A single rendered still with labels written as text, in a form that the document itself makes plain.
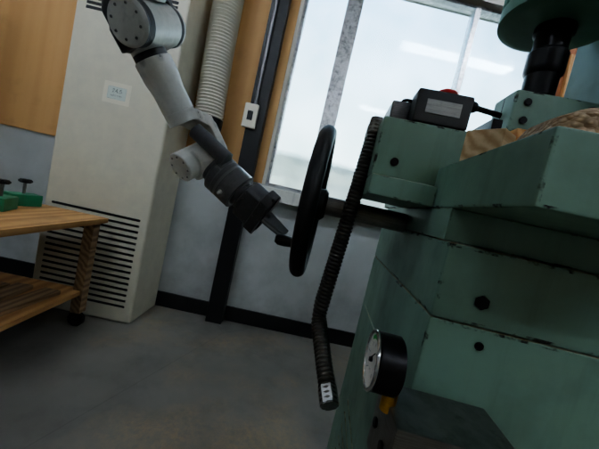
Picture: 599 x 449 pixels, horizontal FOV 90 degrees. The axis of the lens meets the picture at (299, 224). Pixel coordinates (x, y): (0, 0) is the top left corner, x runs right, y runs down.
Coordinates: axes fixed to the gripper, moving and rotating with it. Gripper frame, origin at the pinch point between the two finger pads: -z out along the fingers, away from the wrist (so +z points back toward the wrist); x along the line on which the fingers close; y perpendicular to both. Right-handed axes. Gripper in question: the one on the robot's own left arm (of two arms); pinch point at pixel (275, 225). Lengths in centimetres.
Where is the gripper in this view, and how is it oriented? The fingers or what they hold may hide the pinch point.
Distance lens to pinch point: 67.0
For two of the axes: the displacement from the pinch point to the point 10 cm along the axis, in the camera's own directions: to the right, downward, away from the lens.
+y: 4.4, -4.3, 7.9
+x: 5.3, -5.9, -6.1
